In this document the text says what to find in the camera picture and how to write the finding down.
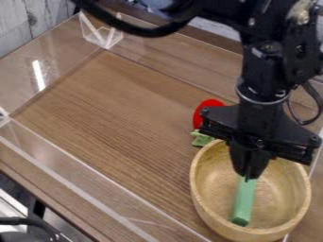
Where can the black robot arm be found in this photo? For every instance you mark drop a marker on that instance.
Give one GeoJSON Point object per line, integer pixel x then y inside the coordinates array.
{"type": "Point", "coordinates": [280, 58]}

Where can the black metal table frame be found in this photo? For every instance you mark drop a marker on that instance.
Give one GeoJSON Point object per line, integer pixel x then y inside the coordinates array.
{"type": "Point", "coordinates": [26, 220]}

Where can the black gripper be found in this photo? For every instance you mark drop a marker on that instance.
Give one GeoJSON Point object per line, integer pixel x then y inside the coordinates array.
{"type": "Point", "coordinates": [259, 133]}

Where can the long green block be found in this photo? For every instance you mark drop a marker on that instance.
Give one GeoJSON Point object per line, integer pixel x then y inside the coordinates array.
{"type": "Point", "coordinates": [243, 203]}

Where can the brown wooden bowl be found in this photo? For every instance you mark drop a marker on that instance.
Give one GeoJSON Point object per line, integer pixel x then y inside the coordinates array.
{"type": "Point", "coordinates": [281, 196]}

